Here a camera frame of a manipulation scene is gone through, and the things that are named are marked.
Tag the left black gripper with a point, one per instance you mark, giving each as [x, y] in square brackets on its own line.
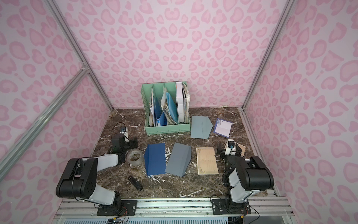
[130, 143]

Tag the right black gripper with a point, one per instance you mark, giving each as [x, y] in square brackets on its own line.
[223, 152]

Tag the cream lined letter paper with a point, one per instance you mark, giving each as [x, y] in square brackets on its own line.
[242, 147]

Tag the white letter paper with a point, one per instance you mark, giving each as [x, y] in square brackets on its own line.
[223, 128]

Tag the dark blue envelope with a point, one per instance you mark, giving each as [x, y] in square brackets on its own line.
[155, 159]

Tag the light teal envelope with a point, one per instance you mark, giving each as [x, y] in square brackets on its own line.
[201, 127]

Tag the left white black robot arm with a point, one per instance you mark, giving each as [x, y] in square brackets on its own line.
[79, 179]

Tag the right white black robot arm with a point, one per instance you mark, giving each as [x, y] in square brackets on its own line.
[244, 177]

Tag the clear tape roll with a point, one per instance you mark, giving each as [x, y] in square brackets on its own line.
[135, 157]

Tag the small black device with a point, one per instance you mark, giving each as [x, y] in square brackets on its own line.
[135, 183]

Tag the small blue box in organizer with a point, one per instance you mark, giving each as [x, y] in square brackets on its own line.
[162, 120]

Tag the green file organizer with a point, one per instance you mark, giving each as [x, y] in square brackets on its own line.
[155, 102]

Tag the white folder in organizer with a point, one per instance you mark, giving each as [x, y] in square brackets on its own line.
[180, 102]

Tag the stack of papers right slot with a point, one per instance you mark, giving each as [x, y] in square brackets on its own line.
[186, 95]

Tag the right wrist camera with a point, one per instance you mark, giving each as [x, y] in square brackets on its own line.
[230, 147]

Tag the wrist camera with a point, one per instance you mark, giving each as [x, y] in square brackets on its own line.
[124, 130]
[230, 147]

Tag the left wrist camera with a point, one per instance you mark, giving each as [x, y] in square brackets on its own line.
[124, 130]

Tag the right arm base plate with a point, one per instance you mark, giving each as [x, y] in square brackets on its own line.
[227, 207]

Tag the aluminium front rail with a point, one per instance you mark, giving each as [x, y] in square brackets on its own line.
[177, 207]

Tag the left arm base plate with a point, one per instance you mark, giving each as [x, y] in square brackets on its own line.
[127, 207]

